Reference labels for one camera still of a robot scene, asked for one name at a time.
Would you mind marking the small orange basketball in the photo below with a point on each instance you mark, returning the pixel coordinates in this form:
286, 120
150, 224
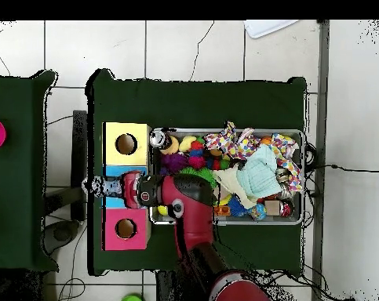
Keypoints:
266, 140

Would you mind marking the mint waffle cloth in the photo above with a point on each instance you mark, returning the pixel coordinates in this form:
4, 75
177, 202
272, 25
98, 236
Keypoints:
259, 175

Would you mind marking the dark green side table cloth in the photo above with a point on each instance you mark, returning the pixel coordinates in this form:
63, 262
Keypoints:
16, 94

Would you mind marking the smooth yellow ball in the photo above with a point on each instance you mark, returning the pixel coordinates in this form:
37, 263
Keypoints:
162, 210

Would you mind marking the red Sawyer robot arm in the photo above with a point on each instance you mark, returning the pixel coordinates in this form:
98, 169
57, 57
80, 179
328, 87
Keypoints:
195, 200

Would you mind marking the white tray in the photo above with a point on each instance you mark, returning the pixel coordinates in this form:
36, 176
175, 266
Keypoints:
264, 28

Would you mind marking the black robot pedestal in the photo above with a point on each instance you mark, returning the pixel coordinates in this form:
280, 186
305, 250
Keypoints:
170, 288

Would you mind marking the purple spiky ball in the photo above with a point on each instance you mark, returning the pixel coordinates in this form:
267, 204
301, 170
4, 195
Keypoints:
175, 162

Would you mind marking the green spiky toy with eyes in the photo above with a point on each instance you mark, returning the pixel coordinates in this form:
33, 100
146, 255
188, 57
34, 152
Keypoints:
204, 174

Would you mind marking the black and white can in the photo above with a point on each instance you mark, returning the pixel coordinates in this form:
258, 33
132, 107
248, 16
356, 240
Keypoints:
157, 138

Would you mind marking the lime green bowl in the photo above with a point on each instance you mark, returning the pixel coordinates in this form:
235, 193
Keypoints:
132, 299

